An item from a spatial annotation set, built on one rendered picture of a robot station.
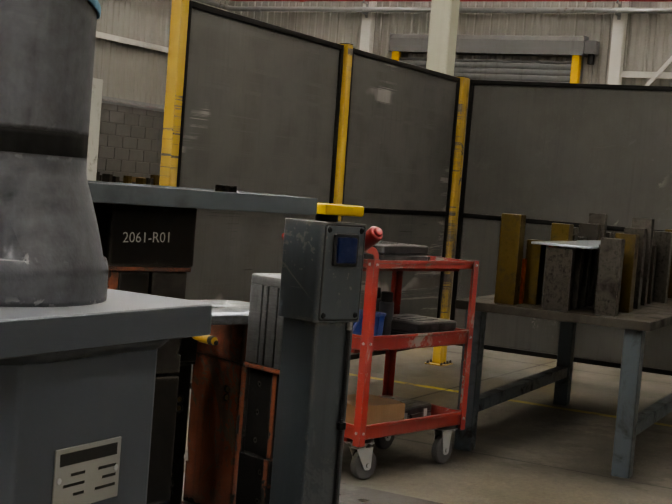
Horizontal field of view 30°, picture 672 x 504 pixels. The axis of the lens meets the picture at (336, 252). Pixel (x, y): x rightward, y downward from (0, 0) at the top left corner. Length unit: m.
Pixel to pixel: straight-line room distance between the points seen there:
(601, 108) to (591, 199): 0.60
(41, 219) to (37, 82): 0.08
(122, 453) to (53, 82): 0.22
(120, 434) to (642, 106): 7.74
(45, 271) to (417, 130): 7.51
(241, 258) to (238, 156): 0.53
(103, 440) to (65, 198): 0.14
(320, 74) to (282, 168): 0.64
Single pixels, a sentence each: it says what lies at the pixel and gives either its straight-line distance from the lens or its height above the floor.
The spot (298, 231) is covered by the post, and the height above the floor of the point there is 1.13.
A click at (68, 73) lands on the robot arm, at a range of 0.74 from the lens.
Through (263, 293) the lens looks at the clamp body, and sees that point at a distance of 1.61.
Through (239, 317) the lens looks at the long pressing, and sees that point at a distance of 1.67.
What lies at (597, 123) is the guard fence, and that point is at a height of 1.73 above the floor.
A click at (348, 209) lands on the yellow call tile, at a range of 1.40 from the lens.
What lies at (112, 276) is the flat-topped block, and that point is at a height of 1.08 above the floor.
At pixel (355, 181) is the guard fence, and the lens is 7.46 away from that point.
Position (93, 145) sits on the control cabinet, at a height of 1.38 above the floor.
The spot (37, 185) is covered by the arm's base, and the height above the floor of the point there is 1.17.
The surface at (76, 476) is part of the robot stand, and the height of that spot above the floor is 1.01.
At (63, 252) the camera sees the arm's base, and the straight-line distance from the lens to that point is 0.73.
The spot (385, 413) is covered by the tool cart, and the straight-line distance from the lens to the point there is 5.24.
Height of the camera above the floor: 1.18
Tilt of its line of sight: 3 degrees down
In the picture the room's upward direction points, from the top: 5 degrees clockwise
